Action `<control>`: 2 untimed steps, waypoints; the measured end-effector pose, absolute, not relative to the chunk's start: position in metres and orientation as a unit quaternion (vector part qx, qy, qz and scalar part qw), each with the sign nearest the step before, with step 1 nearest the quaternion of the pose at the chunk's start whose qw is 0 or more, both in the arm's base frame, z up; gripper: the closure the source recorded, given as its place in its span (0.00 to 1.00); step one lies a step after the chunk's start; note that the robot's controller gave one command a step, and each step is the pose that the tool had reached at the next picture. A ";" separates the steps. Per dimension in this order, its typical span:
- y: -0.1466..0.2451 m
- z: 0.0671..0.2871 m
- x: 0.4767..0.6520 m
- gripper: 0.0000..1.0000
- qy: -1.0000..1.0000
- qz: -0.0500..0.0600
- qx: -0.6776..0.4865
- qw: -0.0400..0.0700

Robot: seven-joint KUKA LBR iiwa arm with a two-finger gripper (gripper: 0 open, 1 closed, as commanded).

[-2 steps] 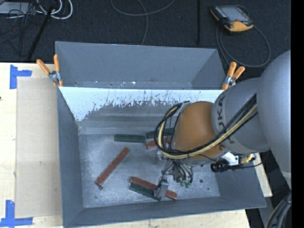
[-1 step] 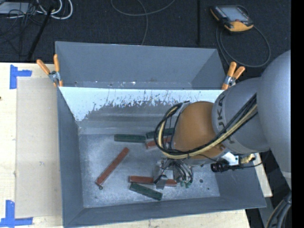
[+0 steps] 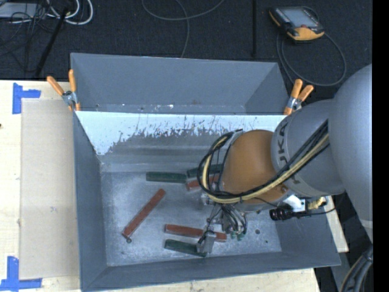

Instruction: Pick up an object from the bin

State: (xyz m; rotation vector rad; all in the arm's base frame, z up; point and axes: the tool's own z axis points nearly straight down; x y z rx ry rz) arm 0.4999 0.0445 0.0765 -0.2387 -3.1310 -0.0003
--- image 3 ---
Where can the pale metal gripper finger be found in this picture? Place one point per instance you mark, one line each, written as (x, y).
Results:
(201, 247)
(211, 241)

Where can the dark green flat block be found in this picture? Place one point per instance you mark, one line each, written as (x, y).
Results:
(180, 247)
(165, 176)

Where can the red-brown flat block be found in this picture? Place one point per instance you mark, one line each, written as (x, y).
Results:
(144, 213)
(182, 230)

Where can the grey metal bin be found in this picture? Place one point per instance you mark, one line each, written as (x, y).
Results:
(170, 84)

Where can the pale wood board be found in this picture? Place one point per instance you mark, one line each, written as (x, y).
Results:
(45, 193)

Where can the black cylinder on white bracket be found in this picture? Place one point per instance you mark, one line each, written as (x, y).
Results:
(281, 214)

